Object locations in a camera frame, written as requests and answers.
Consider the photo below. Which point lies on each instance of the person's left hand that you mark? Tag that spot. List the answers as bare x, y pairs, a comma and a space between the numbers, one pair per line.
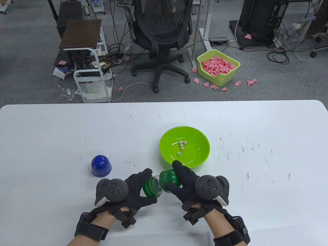
135, 189

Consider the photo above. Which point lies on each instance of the person's right hand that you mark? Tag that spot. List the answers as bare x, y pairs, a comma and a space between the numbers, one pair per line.
188, 187

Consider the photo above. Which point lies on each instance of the green round cup base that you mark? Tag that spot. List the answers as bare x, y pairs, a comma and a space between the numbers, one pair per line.
147, 189

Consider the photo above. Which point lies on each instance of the clear plastic dome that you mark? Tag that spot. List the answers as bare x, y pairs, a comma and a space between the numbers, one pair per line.
155, 183

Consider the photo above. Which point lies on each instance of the green dome cup cover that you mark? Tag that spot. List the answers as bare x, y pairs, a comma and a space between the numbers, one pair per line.
169, 178

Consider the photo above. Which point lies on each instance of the lime green bowl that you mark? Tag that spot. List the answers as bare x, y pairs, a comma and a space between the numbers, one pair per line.
194, 153

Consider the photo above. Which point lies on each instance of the blue dome cup cover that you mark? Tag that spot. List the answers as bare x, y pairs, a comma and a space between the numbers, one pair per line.
101, 165

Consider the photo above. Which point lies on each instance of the person's right forearm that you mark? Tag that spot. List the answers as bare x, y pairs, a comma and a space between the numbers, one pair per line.
217, 223

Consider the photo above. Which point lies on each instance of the person's left forearm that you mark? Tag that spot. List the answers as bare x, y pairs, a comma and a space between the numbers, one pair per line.
107, 221

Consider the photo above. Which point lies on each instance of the black round tracking controller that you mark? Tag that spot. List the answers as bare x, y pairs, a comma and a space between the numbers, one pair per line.
114, 191
208, 188

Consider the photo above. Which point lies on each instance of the lime green plastic bin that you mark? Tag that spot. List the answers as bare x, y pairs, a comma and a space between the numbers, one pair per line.
223, 78

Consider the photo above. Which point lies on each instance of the clear plastic bag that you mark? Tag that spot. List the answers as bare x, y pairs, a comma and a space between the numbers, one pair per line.
67, 94

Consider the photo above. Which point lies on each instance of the white metal utility cart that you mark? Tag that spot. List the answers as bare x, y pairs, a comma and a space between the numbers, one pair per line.
77, 79

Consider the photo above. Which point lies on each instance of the pile of pink papers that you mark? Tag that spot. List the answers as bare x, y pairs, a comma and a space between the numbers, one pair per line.
217, 65

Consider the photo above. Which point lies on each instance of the small pen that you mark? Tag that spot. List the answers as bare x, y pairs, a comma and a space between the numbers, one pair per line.
57, 85

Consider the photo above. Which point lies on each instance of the white and blue carton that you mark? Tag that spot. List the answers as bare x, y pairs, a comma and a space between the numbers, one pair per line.
59, 73

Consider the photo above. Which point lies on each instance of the pink sticky note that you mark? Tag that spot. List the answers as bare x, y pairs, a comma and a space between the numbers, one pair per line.
62, 62

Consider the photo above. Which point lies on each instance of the grey floor socket box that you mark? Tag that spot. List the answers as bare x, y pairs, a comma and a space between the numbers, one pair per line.
218, 41

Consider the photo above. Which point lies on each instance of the flat black laptop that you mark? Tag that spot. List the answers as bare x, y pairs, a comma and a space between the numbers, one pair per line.
60, 55

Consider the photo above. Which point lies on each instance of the black mesh office chair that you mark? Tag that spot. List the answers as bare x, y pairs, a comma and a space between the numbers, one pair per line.
160, 30

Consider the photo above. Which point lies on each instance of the brown wooden board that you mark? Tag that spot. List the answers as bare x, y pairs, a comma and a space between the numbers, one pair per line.
80, 34

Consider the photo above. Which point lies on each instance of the black equipment stand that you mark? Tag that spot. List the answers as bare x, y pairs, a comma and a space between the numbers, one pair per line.
256, 18

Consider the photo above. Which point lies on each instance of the white wheeled rack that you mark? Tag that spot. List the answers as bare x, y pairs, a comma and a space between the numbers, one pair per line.
98, 7
3, 7

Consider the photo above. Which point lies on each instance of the dark brown side table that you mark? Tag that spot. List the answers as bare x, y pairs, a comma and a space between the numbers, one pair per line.
69, 12

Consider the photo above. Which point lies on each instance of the grey chair wheel base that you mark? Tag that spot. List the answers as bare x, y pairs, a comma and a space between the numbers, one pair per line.
319, 49

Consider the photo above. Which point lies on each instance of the white desk frame leg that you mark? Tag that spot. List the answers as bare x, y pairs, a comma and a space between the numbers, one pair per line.
206, 15

